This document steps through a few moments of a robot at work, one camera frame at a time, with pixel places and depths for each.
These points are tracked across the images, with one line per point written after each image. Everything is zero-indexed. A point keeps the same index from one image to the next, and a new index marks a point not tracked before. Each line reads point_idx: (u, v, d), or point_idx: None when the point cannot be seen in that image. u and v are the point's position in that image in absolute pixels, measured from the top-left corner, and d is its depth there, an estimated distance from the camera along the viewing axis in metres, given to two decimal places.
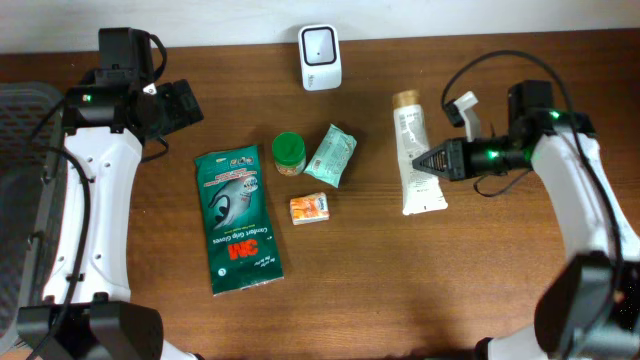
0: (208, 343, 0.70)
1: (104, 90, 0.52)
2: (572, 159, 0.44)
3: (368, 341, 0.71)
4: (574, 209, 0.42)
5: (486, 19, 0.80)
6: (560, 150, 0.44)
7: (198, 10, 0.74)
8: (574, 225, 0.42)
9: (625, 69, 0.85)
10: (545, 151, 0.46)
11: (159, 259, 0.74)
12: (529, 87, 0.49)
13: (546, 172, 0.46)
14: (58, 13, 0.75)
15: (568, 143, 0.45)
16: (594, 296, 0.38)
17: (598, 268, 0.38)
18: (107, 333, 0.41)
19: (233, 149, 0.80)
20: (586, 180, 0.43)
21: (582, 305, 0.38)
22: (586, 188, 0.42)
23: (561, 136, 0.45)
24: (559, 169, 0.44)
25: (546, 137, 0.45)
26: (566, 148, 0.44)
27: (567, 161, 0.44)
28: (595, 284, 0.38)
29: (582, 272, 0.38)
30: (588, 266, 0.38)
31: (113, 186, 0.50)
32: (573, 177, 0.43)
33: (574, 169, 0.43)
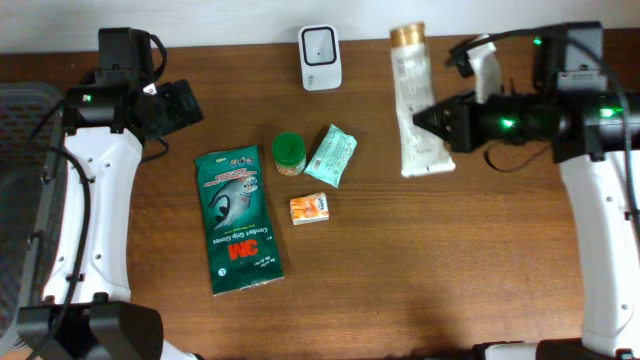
0: (208, 343, 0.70)
1: (105, 90, 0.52)
2: (619, 208, 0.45)
3: (368, 341, 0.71)
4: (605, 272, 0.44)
5: (487, 18, 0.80)
6: (607, 199, 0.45)
7: (198, 10, 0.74)
8: (605, 288, 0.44)
9: (625, 70, 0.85)
10: (588, 190, 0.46)
11: (159, 259, 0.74)
12: (574, 39, 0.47)
13: (581, 216, 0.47)
14: (58, 13, 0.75)
15: (614, 190, 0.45)
16: None
17: None
18: (108, 334, 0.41)
19: (233, 149, 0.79)
20: (628, 238, 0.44)
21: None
22: (627, 248, 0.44)
23: (607, 168, 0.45)
24: (600, 219, 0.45)
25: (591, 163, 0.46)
26: (617, 196, 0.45)
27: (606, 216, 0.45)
28: None
29: None
30: None
31: (114, 185, 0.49)
32: (615, 234, 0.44)
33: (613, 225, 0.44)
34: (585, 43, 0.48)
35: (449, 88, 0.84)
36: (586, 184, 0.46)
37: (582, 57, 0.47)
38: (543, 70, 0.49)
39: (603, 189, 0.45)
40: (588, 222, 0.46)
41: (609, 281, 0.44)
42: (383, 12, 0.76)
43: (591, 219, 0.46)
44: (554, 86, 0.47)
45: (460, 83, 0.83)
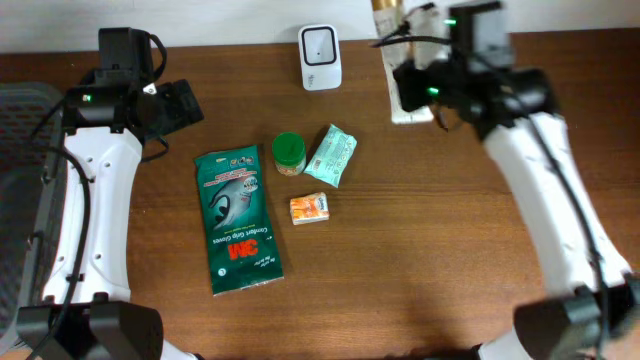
0: (207, 343, 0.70)
1: (104, 90, 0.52)
2: (543, 164, 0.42)
3: (369, 341, 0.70)
4: (543, 224, 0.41)
5: None
6: (529, 156, 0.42)
7: (198, 10, 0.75)
8: (549, 243, 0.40)
9: (622, 68, 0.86)
10: (508, 152, 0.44)
11: (159, 259, 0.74)
12: (477, 20, 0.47)
13: (508, 173, 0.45)
14: (58, 12, 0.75)
15: (531, 144, 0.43)
16: (584, 328, 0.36)
17: (583, 308, 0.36)
18: (107, 334, 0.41)
19: (233, 149, 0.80)
20: (558, 190, 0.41)
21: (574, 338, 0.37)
22: (560, 199, 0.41)
23: (522, 137, 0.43)
24: (526, 178, 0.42)
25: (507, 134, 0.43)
26: (535, 152, 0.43)
27: (530, 168, 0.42)
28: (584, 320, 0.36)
29: (568, 316, 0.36)
30: (572, 307, 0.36)
31: (114, 185, 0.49)
32: (547, 188, 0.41)
33: (539, 175, 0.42)
34: (492, 25, 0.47)
35: None
36: (506, 146, 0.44)
37: (488, 37, 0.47)
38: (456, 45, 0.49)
39: (524, 149, 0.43)
40: (518, 184, 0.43)
41: (548, 235, 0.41)
42: None
43: (518, 175, 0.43)
44: (465, 67, 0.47)
45: None
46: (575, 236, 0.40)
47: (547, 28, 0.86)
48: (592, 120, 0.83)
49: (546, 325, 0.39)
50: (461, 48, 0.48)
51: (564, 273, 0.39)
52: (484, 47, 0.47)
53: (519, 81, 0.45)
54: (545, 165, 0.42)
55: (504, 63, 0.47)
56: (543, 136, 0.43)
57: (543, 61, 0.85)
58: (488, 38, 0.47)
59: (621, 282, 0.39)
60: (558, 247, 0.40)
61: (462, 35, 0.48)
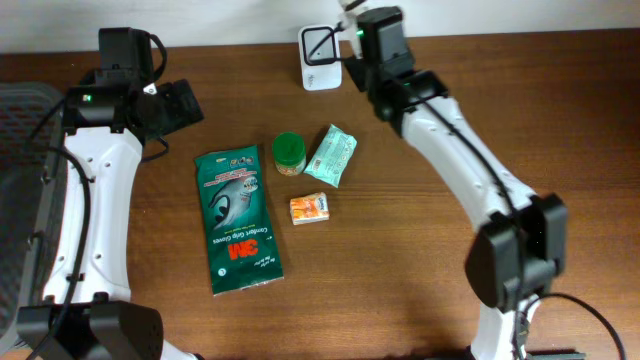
0: (207, 343, 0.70)
1: (105, 90, 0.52)
2: (442, 130, 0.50)
3: (368, 341, 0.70)
4: (458, 177, 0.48)
5: (486, 16, 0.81)
6: (430, 128, 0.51)
7: (198, 10, 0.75)
8: (467, 191, 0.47)
9: (624, 66, 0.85)
10: (417, 128, 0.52)
11: (159, 259, 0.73)
12: (383, 34, 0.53)
13: (424, 147, 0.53)
14: (59, 13, 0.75)
15: (432, 116, 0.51)
16: (508, 252, 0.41)
17: (502, 232, 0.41)
18: (107, 334, 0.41)
19: (233, 149, 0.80)
20: (458, 148, 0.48)
21: (502, 261, 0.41)
22: (461, 154, 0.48)
23: (419, 117, 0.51)
24: (436, 146, 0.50)
25: (409, 117, 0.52)
26: (435, 123, 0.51)
27: (436, 134, 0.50)
28: (505, 243, 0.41)
29: (491, 241, 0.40)
30: (493, 233, 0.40)
31: (114, 185, 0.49)
32: (448, 149, 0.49)
33: (445, 138, 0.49)
34: (395, 35, 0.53)
35: (448, 85, 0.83)
36: (412, 125, 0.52)
37: (391, 47, 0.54)
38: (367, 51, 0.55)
39: (426, 124, 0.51)
40: (434, 154, 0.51)
41: (462, 182, 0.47)
42: None
43: (430, 145, 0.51)
44: (374, 73, 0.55)
45: (460, 83, 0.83)
46: (482, 175, 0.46)
47: (547, 28, 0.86)
48: (595, 118, 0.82)
49: (482, 261, 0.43)
50: (372, 57, 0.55)
51: (481, 208, 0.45)
52: (390, 56, 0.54)
53: (417, 83, 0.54)
54: (445, 131, 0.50)
55: (408, 67, 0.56)
56: (439, 111, 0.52)
57: (543, 60, 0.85)
58: (391, 47, 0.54)
59: (529, 202, 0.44)
60: (474, 189, 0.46)
61: (372, 46, 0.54)
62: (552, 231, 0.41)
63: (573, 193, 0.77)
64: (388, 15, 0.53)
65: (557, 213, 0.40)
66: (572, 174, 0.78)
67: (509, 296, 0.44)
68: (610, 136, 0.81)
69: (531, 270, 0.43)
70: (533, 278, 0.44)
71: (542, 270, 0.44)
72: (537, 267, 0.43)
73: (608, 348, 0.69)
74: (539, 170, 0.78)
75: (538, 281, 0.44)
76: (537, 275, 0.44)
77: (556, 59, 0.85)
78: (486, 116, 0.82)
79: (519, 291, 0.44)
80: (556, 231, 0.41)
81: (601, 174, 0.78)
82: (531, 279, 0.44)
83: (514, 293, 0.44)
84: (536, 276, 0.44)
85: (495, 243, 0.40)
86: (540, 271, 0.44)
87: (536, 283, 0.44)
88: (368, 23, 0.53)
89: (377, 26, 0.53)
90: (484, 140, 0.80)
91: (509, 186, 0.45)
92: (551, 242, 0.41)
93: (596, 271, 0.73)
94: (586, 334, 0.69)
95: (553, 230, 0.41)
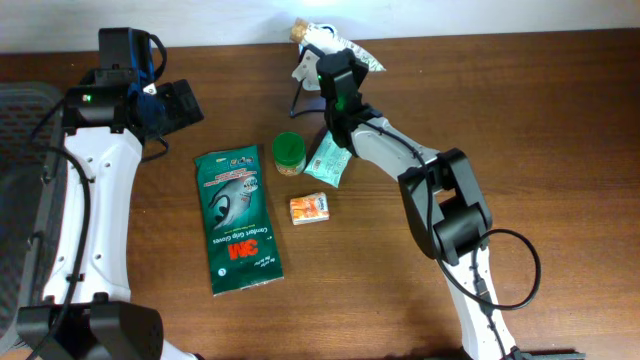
0: (207, 343, 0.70)
1: (105, 90, 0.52)
2: (374, 134, 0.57)
3: (368, 341, 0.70)
4: (391, 163, 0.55)
5: (486, 17, 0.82)
6: (365, 131, 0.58)
7: (198, 10, 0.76)
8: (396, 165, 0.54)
9: (623, 66, 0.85)
10: (358, 139, 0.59)
11: (159, 259, 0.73)
12: (338, 82, 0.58)
13: (368, 149, 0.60)
14: (59, 12, 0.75)
15: (366, 126, 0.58)
16: (422, 199, 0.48)
17: (415, 179, 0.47)
18: (106, 333, 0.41)
19: (233, 149, 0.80)
20: (384, 142, 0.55)
21: (424, 203, 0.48)
22: (386, 145, 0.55)
23: (360, 132, 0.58)
24: (371, 145, 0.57)
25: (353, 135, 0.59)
26: (367, 129, 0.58)
27: (368, 137, 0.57)
28: (417, 188, 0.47)
29: (405, 187, 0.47)
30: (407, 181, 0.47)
31: (114, 185, 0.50)
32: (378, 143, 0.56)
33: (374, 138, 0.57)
34: (348, 82, 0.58)
35: (449, 85, 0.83)
36: (356, 139, 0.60)
37: (345, 89, 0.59)
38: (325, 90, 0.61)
39: (360, 132, 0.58)
40: (374, 152, 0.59)
41: (394, 163, 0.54)
42: (382, 12, 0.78)
43: (368, 146, 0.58)
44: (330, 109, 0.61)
45: (461, 83, 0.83)
46: (400, 150, 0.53)
47: (546, 28, 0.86)
48: (595, 118, 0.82)
49: (411, 212, 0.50)
50: (329, 95, 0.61)
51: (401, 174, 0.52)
52: (344, 97, 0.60)
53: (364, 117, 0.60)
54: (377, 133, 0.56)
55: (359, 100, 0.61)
56: (374, 120, 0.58)
57: (543, 60, 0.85)
58: (345, 91, 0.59)
59: (437, 158, 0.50)
60: (398, 162, 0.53)
61: (329, 89, 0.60)
62: (458, 177, 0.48)
63: (573, 192, 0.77)
64: (342, 66, 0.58)
65: (457, 164, 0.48)
66: (572, 174, 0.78)
67: (444, 243, 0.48)
68: (611, 135, 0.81)
69: (457, 221, 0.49)
70: (462, 225, 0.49)
71: (469, 216, 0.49)
72: (461, 218, 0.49)
73: (608, 348, 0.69)
74: (539, 170, 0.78)
75: (467, 228, 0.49)
76: (465, 221, 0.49)
77: (556, 59, 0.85)
78: (486, 115, 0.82)
79: (453, 238, 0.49)
80: (462, 176, 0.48)
81: (602, 175, 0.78)
82: (461, 226, 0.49)
83: (449, 241, 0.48)
84: (465, 223, 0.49)
85: (409, 187, 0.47)
86: (467, 217, 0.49)
87: (468, 231, 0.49)
88: (325, 72, 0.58)
89: (330, 78, 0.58)
90: (484, 140, 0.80)
91: (422, 151, 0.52)
92: (460, 185, 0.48)
93: (597, 271, 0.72)
94: (586, 334, 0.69)
95: (459, 173, 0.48)
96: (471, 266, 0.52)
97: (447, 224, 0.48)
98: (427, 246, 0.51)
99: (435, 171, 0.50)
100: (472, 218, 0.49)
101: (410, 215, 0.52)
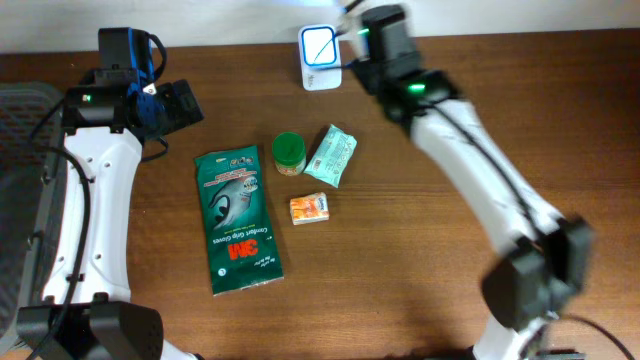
0: (208, 343, 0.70)
1: (104, 90, 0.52)
2: (458, 138, 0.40)
3: (368, 341, 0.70)
4: (477, 198, 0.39)
5: (486, 17, 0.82)
6: (440, 127, 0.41)
7: (198, 10, 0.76)
8: (480, 205, 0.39)
9: (624, 66, 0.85)
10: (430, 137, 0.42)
11: (159, 259, 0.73)
12: (389, 32, 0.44)
13: (435, 153, 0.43)
14: (59, 12, 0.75)
15: (444, 121, 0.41)
16: (533, 280, 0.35)
17: (530, 258, 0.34)
18: (107, 334, 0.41)
19: (233, 149, 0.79)
20: (476, 160, 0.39)
21: (527, 288, 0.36)
22: (480, 167, 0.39)
23: (429, 118, 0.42)
24: (447, 157, 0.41)
25: (419, 123, 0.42)
26: (444, 125, 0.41)
27: (447, 142, 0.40)
28: (532, 271, 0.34)
29: (516, 266, 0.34)
30: (521, 259, 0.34)
31: (114, 185, 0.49)
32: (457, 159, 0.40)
33: (457, 148, 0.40)
34: (399, 32, 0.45)
35: None
36: (424, 132, 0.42)
37: (396, 46, 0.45)
38: (370, 49, 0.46)
39: (439, 129, 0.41)
40: (445, 166, 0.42)
41: (486, 203, 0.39)
42: None
43: (440, 157, 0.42)
44: (378, 74, 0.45)
45: (461, 83, 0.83)
46: (497, 193, 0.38)
47: (548, 28, 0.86)
48: (595, 119, 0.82)
49: (503, 282, 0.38)
50: (377, 55, 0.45)
51: (503, 229, 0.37)
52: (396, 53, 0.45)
53: (433, 80, 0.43)
54: (460, 140, 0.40)
55: (418, 67, 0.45)
56: (451, 110, 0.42)
57: (543, 59, 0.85)
58: (395, 45, 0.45)
59: (554, 224, 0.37)
60: (497, 211, 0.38)
61: (375, 48, 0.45)
62: (579, 258, 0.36)
63: (572, 192, 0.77)
64: (392, 12, 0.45)
65: (583, 238, 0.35)
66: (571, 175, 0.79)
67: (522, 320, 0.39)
68: (610, 136, 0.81)
69: (555, 299, 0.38)
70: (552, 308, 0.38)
71: (569, 294, 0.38)
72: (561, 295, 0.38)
73: (606, 348, 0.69)
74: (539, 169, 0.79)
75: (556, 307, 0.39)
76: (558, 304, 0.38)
77: (557, 59, 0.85)
78: (486, 115, 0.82)
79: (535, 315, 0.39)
80: (583, 255, 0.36)
81: (601, 176, 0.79)
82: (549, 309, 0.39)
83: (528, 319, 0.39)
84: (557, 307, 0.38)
85: (523, 268, 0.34)
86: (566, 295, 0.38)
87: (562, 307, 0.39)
88: (371, 20, 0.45)
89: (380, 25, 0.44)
90: None
91: (531, 203, 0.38)
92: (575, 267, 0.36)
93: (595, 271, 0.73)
94: (584, 333, 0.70)
95: (581, 252, 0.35)
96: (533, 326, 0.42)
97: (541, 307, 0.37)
98: (501, 312, 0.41)
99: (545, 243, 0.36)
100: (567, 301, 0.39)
101: (492, 277, 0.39)
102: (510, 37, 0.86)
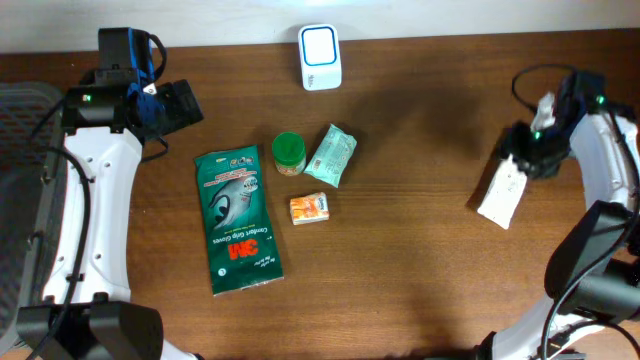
0: (208, 343, 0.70)
1: (104, 90, 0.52)
2: (607, 134, 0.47)
3: (369, 341, 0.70)
4: (602, 175, 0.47)
5: (485, 17, 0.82)
6: (597, 126, 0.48)
7: (198, 10, 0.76)
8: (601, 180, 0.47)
9: (624, 66, 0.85)
10: (587, 131, 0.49)
11: (159, 259, 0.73)
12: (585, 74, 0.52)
13: (582, 144, 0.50)
14: (59, 12, 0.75)
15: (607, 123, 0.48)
16: (604, 239, 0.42)
17: (615, 218, 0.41)
18: (107, 334, 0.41)
19: (233, 149, 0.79)
20: (617, 155, 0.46)
21: (597, 248, 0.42)
22: (614, 155, 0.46)
23: (603, 116, 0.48)
24: (593, 146, 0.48)
25: (589, 116, 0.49)
26: (603, 124, 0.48)
27: (603, 137, 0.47)
28: (609, 227, 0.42)
29: (599, 217, 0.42)
30: (607, 214, 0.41)
31: (114, 185, 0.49)
32: (601, 146, 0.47)
33: (609, 143, 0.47)
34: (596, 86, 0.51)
35: (449, 85, 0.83)
36: (585, 126, 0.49)
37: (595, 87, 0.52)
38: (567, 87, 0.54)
39: (599, 126, 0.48)
40: (585, 152, 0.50)
41: (601, 183, 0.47)
42: (383, 12, 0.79)
43: (588, 147, 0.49)
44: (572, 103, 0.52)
45: (461, 83, 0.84)
46: (625, 176, 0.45)
47: (550, 28, 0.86)
48: None
49: (573, 241, 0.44)
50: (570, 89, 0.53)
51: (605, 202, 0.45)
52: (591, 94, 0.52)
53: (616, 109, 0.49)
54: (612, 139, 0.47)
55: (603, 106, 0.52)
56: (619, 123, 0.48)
57: (543, 59, 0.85)
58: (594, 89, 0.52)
59: None
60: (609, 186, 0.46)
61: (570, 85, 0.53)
62: None
63: (571, 192, 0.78)
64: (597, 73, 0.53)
65: None
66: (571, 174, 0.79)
67: (577, 296, 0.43)
68: None
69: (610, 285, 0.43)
70: (612, 295, 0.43)
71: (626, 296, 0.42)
72: (618, 289, 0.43)
73: (607, 348, 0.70)
74: None
75: (615, 305, 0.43)
76: (621, 296, 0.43)
77: (558, 59, 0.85)
78: (486, 116, 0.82)
79: (590, 297, 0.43)
80: None
81: None
82: (609, 296, 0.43)
83: (584, 297, 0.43)
84: (618, 297, 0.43)
85: (601, 218, 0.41)
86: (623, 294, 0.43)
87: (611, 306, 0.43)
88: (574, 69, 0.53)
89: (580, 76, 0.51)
90: (484, 142, 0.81)
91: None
92: None
93: None
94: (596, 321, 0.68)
95: None
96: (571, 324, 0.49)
97: (600, 280, 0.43)
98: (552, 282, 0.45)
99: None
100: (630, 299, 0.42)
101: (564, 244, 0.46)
102: (512, 37, 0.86)
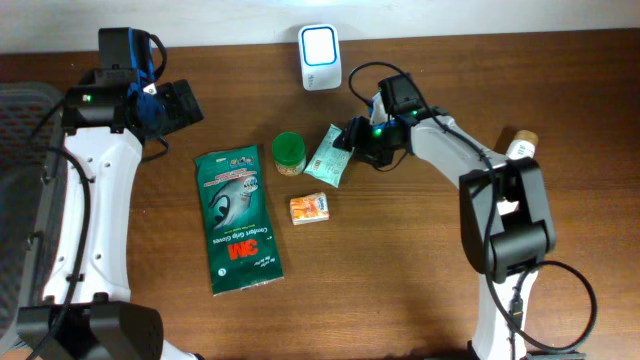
0: (207, 343, 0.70)
1: (104, 90, 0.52)
2: (436, 131, 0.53)
3: (368, 341, 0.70)
4: (449, 160, 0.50)
5: (485, 17, 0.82)
6: (425, 130, 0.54)
7: (198, 10, 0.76)
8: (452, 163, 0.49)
9: (623, 66, 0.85)
10: (421, 138, 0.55)
11: (159, 259, 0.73)
12: (396, 84, 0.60)
13: (427, 149, 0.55)
14: (59, 12, 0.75)
15: (429, 124, 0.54)
16: (486, 203, 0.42)
17: (480, 182, 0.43)
18: (108, 334, 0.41)
19: (233, 149, 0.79)
20: (449, 140, 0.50)
21: (486, 214, 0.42)
22: (448, 140, 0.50)
23: (422, 123, 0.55)
24: (432, 144, 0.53)
25: (414, 128, 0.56)
26: (428, 127, 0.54)
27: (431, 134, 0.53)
28: (480, 191, 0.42)
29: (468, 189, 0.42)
30: (471, 183, 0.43)
31: (114, 185, 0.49)
32: (436, 139, 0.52)
33: (439, 136, 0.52)
34: (407, 83, 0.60)
35: (449, 85, 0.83)
36: (417, 135, 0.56)
37: (405, 93, 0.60)
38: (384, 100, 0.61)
39: (423, 128, 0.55)
40: (433, 153, 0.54)
41: (453, 164, 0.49)
42: (383, 12, 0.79)
43: (430, 149, 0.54)
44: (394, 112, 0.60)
45: (461, 83, 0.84)
46: (467, 151, 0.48)
47: (550, 28, 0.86)
48: (594, 119, 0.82)
49: (468, 221, 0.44)
50: (388, 101, 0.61)
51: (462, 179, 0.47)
52: (404, 100, 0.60)
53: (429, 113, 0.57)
54: (440, 132, 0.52)
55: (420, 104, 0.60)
56: (437, 118, 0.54)
57: (543, 59, 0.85)
58: (405, 94, 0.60)
59: (506, 163, 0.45)
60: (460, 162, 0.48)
61: (386, 99, 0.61)
62: (529, 190, 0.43)
63: (570, 191, 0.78)
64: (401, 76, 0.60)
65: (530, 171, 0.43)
66: (571, 174, 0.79)
67: (501, 263, 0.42)
68: (607, 139, 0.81)
69: (516, 236, 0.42)
70: (523, 244, 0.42)
71: (530, 235, 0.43)
72: (522, 236, 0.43)
73: (607, 348, 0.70)
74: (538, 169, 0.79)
75: (529, 248, 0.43)
76: (527, 239, 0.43)
77: (556, 59, 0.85)
78: (486, 116, 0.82)
79: (511, 257, 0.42)
80: (532, 186, 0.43)
81: (599, 177, 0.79)
82: (521, 246, 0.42)
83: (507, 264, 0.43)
84: (527, 242, 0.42)
85: (471, 189, 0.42)
86: (527, 235, 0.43)
87: (528, 251, 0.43)
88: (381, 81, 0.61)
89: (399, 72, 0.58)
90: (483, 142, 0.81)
91: (490, 154, 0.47)
92: (528, 198, 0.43)
93: (596, 271, 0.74)
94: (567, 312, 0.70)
95: (530, 183, 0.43)
96: (515, 285, 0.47)
97: (508, 239, 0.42)
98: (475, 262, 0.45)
99: (501, 179, 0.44)
100: (537, 238, 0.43)
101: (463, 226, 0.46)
102: (510, 37, 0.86)
